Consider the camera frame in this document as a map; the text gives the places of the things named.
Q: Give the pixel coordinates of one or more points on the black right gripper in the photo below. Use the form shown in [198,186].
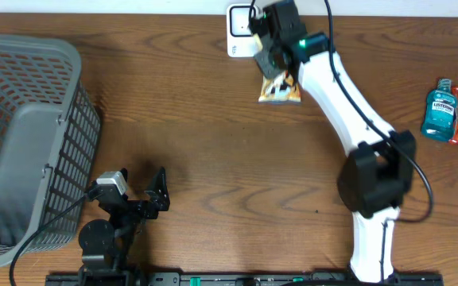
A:
[267,71]

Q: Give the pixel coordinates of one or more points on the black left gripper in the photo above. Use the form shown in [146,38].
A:
[160,202]

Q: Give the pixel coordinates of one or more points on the yellow snack chip bag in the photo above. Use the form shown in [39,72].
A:
[280,89]

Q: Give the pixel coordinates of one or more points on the teal bottle with grey cap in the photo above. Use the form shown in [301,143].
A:
[440,115]

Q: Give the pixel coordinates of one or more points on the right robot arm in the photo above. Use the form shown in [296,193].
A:
[378,169]

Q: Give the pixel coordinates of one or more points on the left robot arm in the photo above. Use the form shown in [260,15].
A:
[105,243]

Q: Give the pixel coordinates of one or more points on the white barcode scanner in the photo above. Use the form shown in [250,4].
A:
[240,42]

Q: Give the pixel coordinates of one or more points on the grey plastic shopping basket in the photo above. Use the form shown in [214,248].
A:
[49,133]

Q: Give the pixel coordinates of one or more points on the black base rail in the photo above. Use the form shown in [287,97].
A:
[177,279]

